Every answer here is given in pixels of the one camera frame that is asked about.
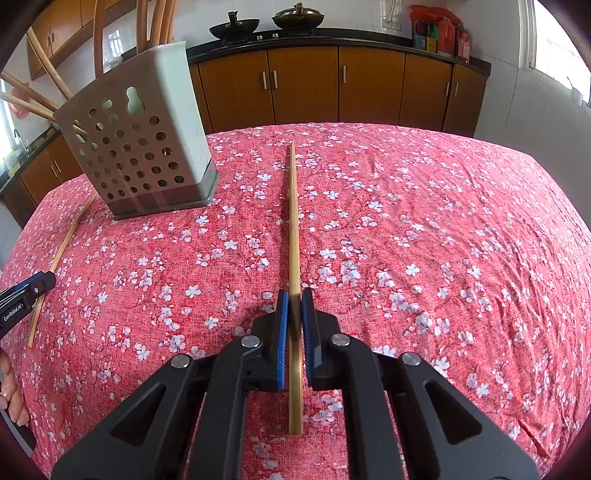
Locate person's left hand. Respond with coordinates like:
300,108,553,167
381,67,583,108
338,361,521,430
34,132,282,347
0,348,31,426

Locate grey perforated chopstick holder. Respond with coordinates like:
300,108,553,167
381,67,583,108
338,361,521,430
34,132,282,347
53,41,221,221

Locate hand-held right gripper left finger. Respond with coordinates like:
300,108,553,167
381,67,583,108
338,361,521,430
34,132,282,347
51,290,291,480

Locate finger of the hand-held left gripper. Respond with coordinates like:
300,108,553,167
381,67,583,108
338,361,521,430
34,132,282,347
0,271,57,340

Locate black wok with handle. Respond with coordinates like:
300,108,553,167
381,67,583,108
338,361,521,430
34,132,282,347
209,11,262,45

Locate brown wooden wall cabinet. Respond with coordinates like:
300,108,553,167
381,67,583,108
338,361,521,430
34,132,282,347
25,0,139,80

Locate wooden chopstick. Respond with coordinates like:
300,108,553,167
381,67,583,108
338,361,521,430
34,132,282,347
163,0,179,45
0,70,49,114
0,91,60,124
27,191,99,349
153,0,168,46
137,0,150,48
93,0,110,78
26,28,74,101
287,141,305,435

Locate red floral tablecloth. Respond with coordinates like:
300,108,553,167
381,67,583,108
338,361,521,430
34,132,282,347
0,121,591,480

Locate brown wooden base cabinet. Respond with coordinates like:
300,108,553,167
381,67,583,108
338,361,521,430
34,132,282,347
0,44,489,228

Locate black wok with lid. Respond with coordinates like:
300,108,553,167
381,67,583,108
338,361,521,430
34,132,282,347
271,2,325,31

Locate black kitchen countertop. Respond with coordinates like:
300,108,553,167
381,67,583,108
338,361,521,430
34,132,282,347
0,33,491,195

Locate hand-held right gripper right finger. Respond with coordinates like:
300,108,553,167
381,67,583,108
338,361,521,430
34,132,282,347
301,290,542,480

